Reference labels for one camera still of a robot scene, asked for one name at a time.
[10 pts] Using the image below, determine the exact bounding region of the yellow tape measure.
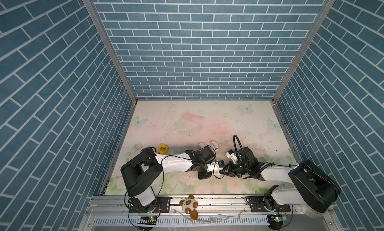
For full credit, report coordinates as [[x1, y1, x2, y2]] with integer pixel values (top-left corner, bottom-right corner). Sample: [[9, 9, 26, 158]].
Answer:
[[158, 143, 169, 155]]

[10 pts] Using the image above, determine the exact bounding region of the brown white plush toy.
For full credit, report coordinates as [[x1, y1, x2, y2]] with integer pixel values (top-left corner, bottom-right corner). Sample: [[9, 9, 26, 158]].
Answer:
[[180, 194, 199, 221]]

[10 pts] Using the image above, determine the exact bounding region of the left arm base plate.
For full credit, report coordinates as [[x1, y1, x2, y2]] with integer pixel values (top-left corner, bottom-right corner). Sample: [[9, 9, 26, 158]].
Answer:
[[127, 196, 172, 214]]

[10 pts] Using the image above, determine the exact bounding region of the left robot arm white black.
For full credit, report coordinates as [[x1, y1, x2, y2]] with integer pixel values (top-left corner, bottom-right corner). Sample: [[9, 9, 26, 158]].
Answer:
[[121, 145, 217, 207]]

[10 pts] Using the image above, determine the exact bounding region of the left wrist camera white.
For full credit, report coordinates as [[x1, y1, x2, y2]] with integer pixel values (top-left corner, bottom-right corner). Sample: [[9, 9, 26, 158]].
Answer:
[[207, 160, 225, 175]]

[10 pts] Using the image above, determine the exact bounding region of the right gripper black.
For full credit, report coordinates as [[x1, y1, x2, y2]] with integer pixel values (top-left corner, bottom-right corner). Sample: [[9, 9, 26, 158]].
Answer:
[[220, 160, 250, 178]]

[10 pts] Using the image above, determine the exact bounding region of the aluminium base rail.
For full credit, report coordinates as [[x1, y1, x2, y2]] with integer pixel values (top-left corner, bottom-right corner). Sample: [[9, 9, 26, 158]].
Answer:
[[79, 195, 342, 231]]

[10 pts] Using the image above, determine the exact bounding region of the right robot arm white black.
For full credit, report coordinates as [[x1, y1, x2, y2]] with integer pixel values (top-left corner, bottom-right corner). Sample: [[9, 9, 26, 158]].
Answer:
[[220, 147, 342, 214]]

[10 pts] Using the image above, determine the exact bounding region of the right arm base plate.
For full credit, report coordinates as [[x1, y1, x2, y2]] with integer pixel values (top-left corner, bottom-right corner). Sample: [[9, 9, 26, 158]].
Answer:
[[244, 195, 291, 213]]

